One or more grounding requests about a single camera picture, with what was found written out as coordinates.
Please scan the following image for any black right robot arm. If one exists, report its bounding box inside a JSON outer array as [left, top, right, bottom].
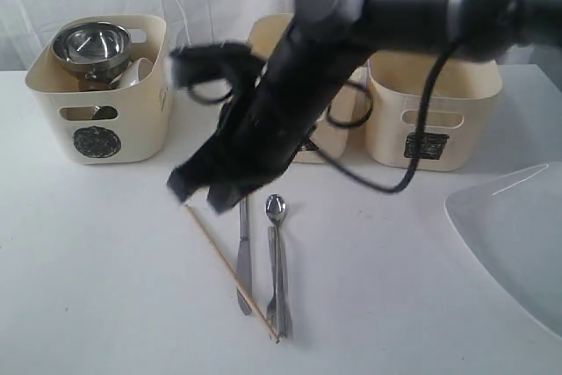
[[167, 0, 561, 213]]

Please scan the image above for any wooden chopstick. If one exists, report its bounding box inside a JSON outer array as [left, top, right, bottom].
[[184, 206, 281, 344]]

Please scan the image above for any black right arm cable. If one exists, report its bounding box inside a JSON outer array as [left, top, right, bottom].
[[184, 36, 466, 194]]

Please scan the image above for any steel fork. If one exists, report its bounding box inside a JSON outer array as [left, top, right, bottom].
[[266, 226, 285, 336]]

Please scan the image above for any cream bin triangle mark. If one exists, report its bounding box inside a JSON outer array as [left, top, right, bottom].
[[248, 13, 360, 164]]

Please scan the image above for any white square plate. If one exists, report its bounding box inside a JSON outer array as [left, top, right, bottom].
[[444, 162, 561, 336]]

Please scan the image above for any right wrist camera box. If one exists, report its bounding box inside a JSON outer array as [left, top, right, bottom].
[[167, 41, 265, 89]]

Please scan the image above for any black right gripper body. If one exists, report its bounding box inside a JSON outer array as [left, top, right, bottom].
[[192, 62, 334, 199]]

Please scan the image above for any steel long spoon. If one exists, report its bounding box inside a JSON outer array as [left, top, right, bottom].
[[265, 194, 291, 338]]

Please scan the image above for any stainless steel bowl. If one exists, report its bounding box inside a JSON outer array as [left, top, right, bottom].
[[51, 21, 132, 83]]

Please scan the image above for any steel table knife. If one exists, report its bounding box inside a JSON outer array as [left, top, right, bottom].
[[236, 198, 252, 293]]

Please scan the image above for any cream bin circle mark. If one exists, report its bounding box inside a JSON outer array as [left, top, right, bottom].
[[25, 15, 173, 164]]

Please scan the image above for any white ceramic bowl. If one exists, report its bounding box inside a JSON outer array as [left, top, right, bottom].
[[110, 57, 154, 90]]

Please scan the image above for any steel mug with handle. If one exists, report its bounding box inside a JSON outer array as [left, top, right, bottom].
[[78, 79, 118, 120]]

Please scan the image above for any cream bin square mark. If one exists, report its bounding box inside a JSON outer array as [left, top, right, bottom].
[[364, 51, 502, 172]]

